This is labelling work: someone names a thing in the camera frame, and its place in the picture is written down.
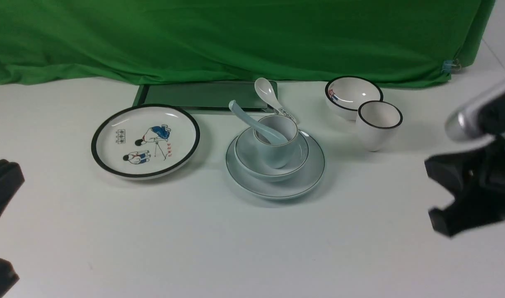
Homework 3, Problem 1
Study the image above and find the pale blue bowl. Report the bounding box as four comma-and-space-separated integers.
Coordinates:
234, 128, 309, 182

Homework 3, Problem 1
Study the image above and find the white bowl black rim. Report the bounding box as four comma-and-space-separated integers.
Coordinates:
324, 76, 384, 121

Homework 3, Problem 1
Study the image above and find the pale blue flat plate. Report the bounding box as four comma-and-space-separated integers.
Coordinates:
225, 130, 326, 200

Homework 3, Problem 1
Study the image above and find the white cup black rim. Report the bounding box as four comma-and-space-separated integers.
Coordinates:
356, 101, 404, 151

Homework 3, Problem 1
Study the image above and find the blue binder clip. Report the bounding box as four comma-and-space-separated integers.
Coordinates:
440, 59, 462, 74

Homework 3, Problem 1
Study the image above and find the white spoon with print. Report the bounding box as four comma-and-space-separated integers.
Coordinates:
254, 77, 299, 125

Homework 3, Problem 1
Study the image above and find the pale blue ceramic spoon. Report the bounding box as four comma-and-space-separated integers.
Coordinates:
228, 100, 288, 145

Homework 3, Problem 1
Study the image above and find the dark green rectangular tray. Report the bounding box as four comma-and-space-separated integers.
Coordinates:
133, 81, 276, 115

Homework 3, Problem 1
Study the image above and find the white plate with cartoon figures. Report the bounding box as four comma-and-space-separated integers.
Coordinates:
91, 104, 201, 180

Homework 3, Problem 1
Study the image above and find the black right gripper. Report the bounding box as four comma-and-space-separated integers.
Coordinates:
425, 134, 505, 238

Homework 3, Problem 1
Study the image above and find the green backdrop cloth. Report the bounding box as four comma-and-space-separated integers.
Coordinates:
0, 0, 495, 88

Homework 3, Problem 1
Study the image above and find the pale blue cup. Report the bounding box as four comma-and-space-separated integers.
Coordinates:
254, 115, 299, 168

